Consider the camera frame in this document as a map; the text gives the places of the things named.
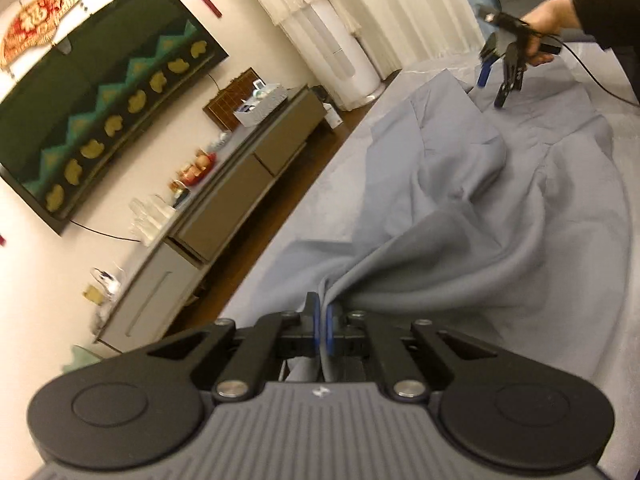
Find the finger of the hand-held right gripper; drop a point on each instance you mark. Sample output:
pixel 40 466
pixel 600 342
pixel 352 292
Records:
pixel 514 72
pixel 484 74

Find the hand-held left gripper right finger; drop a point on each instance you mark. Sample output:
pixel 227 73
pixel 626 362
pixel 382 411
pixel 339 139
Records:
pixel 330 331

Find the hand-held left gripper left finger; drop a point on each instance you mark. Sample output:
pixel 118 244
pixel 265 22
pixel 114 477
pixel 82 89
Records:
pixel 316 325

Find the grey garment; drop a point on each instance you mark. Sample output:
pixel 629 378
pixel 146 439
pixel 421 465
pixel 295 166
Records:
pixel 475 220

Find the person's right forearm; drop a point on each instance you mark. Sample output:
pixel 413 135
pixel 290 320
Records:
pixel 610 17

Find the person's right hand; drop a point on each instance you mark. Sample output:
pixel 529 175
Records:
pixel 555 16

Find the blue curtain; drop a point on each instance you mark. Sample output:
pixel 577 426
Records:
pixel 470 0

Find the grey plush bed cover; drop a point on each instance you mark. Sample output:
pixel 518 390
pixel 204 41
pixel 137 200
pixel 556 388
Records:
pixel 320 210

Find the white curtains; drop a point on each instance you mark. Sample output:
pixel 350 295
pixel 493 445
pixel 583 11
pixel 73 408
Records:
pixel 390 5

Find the white tower air conditioner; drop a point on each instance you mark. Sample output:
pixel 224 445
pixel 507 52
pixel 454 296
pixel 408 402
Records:
pixel 350 60

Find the grey brown television cabinet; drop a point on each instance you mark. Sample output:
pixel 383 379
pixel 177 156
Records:
pixel 225 200

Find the white bottle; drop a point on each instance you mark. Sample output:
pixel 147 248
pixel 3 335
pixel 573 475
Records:
pixel 330 110

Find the clear glass cups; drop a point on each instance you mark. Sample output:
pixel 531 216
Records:
pixel 150 217

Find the fruit bowl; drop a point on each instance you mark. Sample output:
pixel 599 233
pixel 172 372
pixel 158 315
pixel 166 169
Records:
pixel 197 166

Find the grey storage box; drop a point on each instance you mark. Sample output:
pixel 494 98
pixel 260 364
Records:
pixel 262 107

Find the pale green chair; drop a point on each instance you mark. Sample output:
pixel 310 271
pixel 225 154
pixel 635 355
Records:
pixel 82 357

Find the wooden grid board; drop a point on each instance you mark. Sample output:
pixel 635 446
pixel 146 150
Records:
pixel 222 105

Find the covered wall television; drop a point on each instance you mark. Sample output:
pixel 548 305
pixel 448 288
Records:
pixel 95 100

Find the red fan wall decoration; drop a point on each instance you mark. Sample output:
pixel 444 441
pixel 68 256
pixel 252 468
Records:
pixel 35 25

